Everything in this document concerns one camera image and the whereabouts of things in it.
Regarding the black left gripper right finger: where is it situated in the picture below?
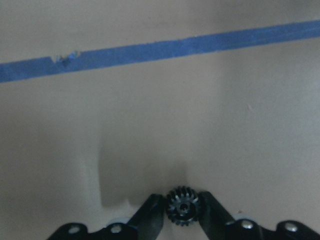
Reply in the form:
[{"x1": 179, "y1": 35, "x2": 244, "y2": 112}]
[{"x1": 198, "y1": 191, "x2": 235, "y2": 240}]

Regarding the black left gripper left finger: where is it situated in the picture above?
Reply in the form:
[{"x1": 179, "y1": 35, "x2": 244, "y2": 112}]
[{"x1": 126, "y1": 194, "x2": 165, "y2": 240}]

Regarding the brown paper table cover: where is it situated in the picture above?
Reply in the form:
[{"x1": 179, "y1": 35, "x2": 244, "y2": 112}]
[{"x1": 0, "y1": 0, "x2": 320, "y2": 240}]

